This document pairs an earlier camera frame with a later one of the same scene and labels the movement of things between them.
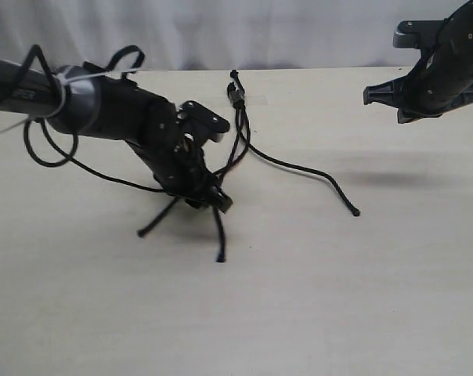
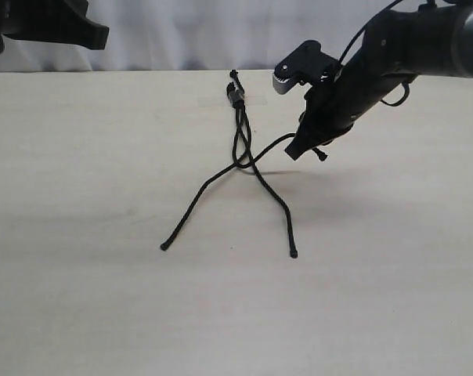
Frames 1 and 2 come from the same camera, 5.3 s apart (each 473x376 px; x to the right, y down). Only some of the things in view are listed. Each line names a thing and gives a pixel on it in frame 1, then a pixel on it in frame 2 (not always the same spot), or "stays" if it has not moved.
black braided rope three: [256, 151] -> [238, 92]
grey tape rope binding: [236, 97] stays
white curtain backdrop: [212, 34] stays
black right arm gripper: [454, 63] -> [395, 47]
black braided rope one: [218, 218] -> [258, 176]
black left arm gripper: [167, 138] -> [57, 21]
